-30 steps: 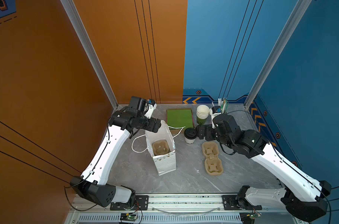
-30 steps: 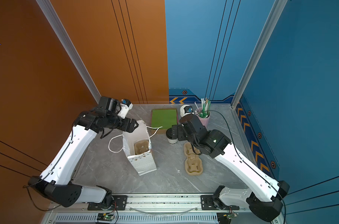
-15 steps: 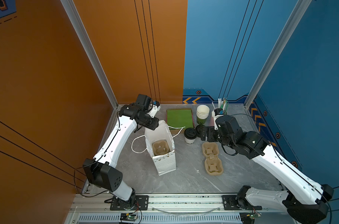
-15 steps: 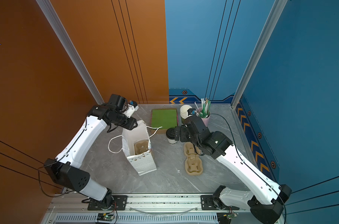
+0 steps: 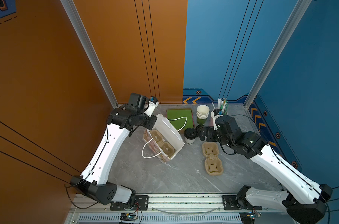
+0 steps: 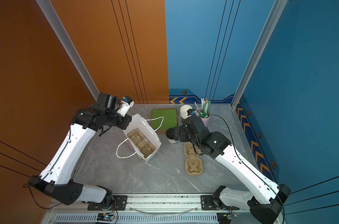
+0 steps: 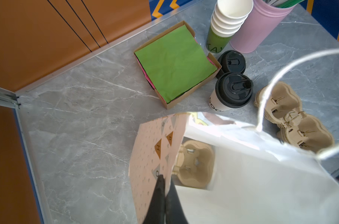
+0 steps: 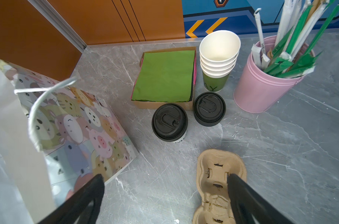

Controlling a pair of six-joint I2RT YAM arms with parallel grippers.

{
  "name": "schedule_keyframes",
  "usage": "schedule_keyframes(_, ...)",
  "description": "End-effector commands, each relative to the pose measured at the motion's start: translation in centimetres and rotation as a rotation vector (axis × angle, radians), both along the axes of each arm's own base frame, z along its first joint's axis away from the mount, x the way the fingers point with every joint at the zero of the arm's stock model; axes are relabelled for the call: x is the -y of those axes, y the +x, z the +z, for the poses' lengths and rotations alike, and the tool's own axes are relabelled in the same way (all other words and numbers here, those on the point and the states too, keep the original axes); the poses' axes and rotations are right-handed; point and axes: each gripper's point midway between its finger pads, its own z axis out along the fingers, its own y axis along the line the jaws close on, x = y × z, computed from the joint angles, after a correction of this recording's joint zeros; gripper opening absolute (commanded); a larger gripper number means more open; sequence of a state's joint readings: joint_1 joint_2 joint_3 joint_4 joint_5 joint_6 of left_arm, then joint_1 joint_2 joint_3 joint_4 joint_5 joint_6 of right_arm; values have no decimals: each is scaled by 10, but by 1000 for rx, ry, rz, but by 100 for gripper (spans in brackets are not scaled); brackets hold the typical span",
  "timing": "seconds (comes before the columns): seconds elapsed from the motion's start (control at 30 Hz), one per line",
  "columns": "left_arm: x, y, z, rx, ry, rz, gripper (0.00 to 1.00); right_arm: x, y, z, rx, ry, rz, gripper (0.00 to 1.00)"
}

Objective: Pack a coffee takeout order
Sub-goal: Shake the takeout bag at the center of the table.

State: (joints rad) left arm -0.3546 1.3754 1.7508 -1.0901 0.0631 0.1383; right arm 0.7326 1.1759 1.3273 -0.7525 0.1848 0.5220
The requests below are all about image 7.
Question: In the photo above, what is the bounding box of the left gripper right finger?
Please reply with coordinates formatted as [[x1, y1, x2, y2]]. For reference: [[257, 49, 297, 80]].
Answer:
[[165, 180, 188, 224]]

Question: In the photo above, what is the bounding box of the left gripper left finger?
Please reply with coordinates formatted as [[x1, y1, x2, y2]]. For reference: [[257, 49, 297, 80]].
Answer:
[[143, 175, 165, 224]]

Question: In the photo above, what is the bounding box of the single pulp cup carrier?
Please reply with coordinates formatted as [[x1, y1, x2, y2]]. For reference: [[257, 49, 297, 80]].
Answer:
[[172, 140, 215, 189]]

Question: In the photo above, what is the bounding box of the cartoon animal paper gift bag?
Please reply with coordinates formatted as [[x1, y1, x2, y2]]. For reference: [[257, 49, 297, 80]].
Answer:
[[128, 47, 339, 224]]

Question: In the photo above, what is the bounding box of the white paper coffee cup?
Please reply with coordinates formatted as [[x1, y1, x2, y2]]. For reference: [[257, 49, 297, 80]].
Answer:
[[209, 90, 231, 112]]

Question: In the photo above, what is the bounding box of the black plastic cup lid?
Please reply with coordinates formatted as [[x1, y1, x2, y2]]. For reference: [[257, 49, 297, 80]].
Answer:
[[214, 73, 253, 108]]

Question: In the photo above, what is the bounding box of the stack of pulp cup carriers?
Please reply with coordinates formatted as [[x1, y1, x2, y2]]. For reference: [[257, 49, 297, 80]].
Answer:
[[264, 81, 335, 154]]

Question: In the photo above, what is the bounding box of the green paper napkin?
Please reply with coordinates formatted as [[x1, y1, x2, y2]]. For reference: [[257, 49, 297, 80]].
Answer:
[[134, 25, 218, 104]]

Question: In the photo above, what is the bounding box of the stack of black lids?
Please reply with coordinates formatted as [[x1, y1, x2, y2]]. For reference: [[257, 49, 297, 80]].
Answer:
[[216, 50, 246, 79]]

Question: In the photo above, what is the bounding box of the stack of paper cups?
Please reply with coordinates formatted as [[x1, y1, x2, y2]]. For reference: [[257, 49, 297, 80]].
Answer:
[[206, 0, 253, 53]]

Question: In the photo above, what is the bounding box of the pink straw holder cup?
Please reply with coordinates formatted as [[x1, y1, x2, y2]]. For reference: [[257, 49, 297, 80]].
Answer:
[[230, 0, 294, 53]]

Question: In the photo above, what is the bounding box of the bundle of wrapped straws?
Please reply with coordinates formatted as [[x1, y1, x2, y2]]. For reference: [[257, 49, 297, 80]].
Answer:
[[264, 0, 305, 8]]

